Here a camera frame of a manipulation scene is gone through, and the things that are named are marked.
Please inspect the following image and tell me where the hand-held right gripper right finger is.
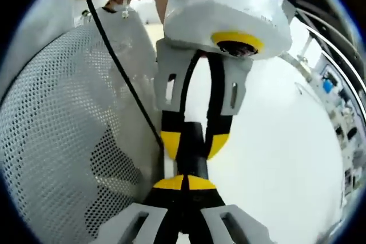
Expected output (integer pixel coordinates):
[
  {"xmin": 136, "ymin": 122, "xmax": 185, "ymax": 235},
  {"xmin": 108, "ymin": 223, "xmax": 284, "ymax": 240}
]
[{"xmin": 185, "ymin": 174, "xmax": 275, "ymax": 244}]

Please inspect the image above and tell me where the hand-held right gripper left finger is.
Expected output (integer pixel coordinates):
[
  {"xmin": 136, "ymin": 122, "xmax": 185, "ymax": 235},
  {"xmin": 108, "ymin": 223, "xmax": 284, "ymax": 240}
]
[{"xmin": 96, "ymin": 174, "xmax": 188, "ymax": 244}]

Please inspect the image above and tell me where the black remote control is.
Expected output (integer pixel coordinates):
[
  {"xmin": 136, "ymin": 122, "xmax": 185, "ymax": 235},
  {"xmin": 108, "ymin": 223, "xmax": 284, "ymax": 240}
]
[{"xmin": 177, "ymin": 121, "xmax": 214, "ymax": 185}]

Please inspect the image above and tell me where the grey mesh chair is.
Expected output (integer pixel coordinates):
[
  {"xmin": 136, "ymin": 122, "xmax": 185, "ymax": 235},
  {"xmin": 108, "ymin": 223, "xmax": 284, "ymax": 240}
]
[{"xmin": 0, "ymin": 6, "xmax": 166, "ymax": 244}]

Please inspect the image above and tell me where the white background counter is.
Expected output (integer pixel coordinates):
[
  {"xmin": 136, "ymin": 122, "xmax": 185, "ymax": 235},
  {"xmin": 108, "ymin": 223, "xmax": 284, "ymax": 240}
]
[{"xmin": 314, "ymin": 52, "xmax": 364, "ymax": 207}]

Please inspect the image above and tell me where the person's light shirt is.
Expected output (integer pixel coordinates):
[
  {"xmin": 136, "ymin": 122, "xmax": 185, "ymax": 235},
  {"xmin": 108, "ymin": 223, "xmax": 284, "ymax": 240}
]
[{"xmin": 5, "ymin": 0, "xmax": 86, "ymax": 85}]

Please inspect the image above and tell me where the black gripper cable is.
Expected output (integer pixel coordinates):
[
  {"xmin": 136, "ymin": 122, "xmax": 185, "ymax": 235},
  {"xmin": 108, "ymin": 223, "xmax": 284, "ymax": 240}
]
[{"xmin": 81, "ymin": 0, "xmax": 165, "ymax": 149}]

